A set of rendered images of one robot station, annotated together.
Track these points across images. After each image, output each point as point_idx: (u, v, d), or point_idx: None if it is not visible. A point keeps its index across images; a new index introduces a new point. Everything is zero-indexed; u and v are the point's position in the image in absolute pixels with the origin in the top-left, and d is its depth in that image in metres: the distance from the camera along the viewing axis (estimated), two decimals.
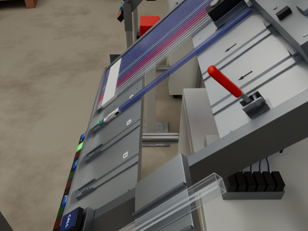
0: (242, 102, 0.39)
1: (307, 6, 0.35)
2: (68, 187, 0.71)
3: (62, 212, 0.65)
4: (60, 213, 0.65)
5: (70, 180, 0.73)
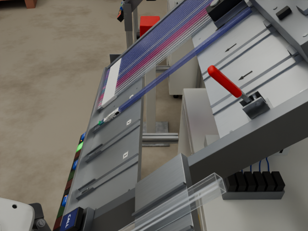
0: (242, 102, 0.39)
1: (307, 6, 0.35)
2: (68, 187, 0.71)
3: (62, 212, 0.65)
4: (60, 213, 0.65)
5: (70, 180, 0.73)
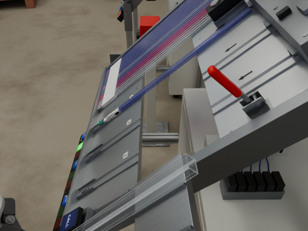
0: (242, 102, 0.39)
1: (307, 6, 0.35)
2: (68, 187, 0.71)
3: (62, 212, 0.65)
4: (60, 213, 0.65)
5: (70, 180, 0.73)
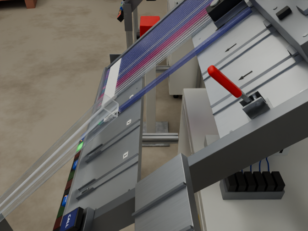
0: (242, 102, 0.39)
1: (307, 6, 0.35)
2: (68, 187, 0.71)
3: (62, 212, 0.65)
4: (60, 213, 0.65)
5: (70, 180, 0.73)
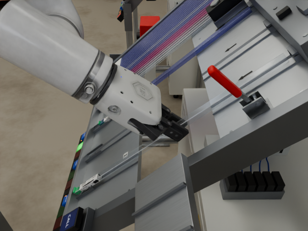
0: (242, 102, 0.39)
1: (307, 6, 0.35)
2: (68, 187, 0.71)
3: (62, 212, 0.65)
4: (60, 213, 0.65)
5: (70, 180, 0.73)
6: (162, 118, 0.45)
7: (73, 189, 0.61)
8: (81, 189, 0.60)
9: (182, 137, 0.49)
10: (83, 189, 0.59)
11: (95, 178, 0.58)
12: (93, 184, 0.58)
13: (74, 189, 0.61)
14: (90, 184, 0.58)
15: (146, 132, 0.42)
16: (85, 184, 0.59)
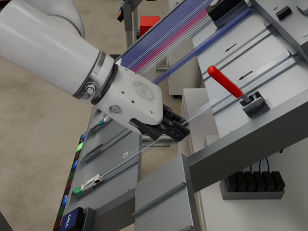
0: (242, 102, 0.39)
1: (307, 6, 0.35)
2: (68, 187, 0.71)
3: (62, 212, 0.65)
4: (60, 213, 0.65)
5: (70, 180, 0.73)
6: (163, 118, 0.45)
7: (74, 189, 0.61)
8: (82, 189, 0.59)
9: (183, 137, 0.48)
10: (84, 189, 0.59)
11: (96, 178, 0.58)
12: (94, 184, 0.58)
13: (75, 189, 0.61)
14: (91, 184, 0.58)
15: (147, 132, 0.42)
16: (86, 184, 0.59)
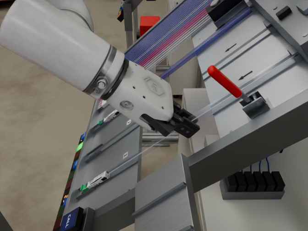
0: (242, 102, 0.39)
1: (307, 6, 0.35)
2: (68, 187, 0.71)
3: (62, 212, 0.65)
4: (60, 213, 0.65)
5: (70, 180, 0.73)
6: (173, 114, 0.45)
7: (80, 186, 0.60)
8: (89, 186, 0.59)
9: (193, 134, 0.48)
10: (90, 186, 0.59)
11: (103, 175, 0.57)
12: (101, 181, 0.58)
13: (81, 186, 0.60)
14: (98, 181, 0.58)
15: (158, 128, 0.42)
16: (92, 182, 0.58)
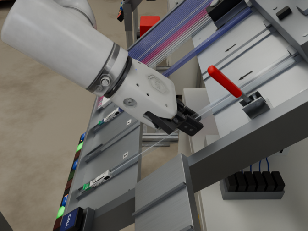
0: (242, 102, 0.39)
1: (307, 6, 0.35)
2: (68, 187, 0.71)
3: (62, 212, 0.65)
4: (60, 213, 0.65)
5: (70, 180, 0.73)
6: (177, 112, 0.44)
7: (83, 185, 0.60)
8: (91, 185, 0.59)
9: (196, 132, 0.48)
10: (93, 185, 0.59)
11: (106, 174, 0.57)
12: (103, 180, 0.58)
13: (84, 185, 0.60)
14: (101, 180, 0.58)
15: (162, 126, 0.42)
16: (95, 181, 0.58)
